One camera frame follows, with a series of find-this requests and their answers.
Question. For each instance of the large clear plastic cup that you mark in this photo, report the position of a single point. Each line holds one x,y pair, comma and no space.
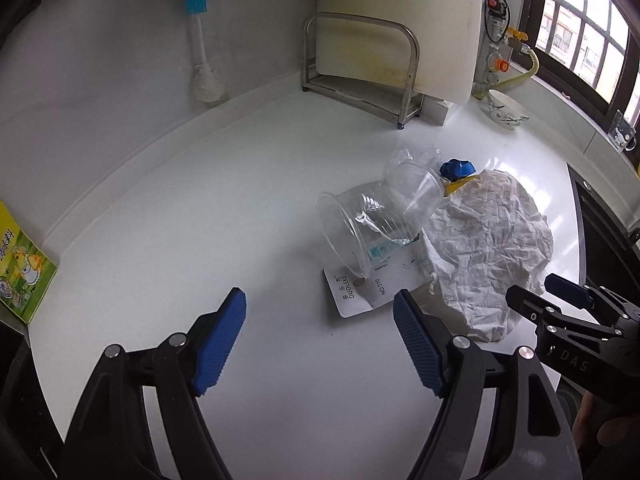
350,220

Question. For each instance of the grey gas pipe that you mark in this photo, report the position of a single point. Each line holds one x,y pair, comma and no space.
492,85

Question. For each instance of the yellow gas valve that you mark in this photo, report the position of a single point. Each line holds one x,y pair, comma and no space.
518,40

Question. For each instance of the window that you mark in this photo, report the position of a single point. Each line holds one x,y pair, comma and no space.
590,15

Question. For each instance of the white printed packet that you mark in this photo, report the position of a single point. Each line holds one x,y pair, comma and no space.
360,295

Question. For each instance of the metal rack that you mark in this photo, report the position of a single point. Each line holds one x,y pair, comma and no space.
410,70

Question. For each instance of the white patterned bowl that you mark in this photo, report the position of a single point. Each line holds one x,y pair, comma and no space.
505,112

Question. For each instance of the black red gas regulator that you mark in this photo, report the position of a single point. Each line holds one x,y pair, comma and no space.
498,6

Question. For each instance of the orange cap fitting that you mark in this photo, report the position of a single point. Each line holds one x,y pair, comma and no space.
501,65

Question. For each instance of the white bottle brush blue bristles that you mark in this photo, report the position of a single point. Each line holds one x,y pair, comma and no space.
197,40

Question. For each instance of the crumpled clear plastic bag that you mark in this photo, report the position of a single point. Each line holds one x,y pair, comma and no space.
417,154

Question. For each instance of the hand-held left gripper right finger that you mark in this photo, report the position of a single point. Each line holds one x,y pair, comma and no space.
415,340

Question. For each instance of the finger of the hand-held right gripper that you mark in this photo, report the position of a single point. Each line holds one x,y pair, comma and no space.
567,289
530,305

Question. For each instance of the person's right hand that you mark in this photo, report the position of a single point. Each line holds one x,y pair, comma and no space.
605,435

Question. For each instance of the white paper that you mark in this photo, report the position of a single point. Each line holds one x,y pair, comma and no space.
490,240

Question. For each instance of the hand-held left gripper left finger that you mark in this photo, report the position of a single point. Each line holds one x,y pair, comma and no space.
220,345

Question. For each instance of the small clear plastic cup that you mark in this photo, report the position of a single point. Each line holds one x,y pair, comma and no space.
415,195

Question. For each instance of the white cutting board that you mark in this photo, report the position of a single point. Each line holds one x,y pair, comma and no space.
400,0

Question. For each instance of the small white box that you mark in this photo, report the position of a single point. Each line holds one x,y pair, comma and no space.
434,110

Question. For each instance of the black sink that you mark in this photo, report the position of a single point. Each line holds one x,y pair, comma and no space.
605,240

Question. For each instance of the green printed box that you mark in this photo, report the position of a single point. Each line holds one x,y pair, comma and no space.
25,270

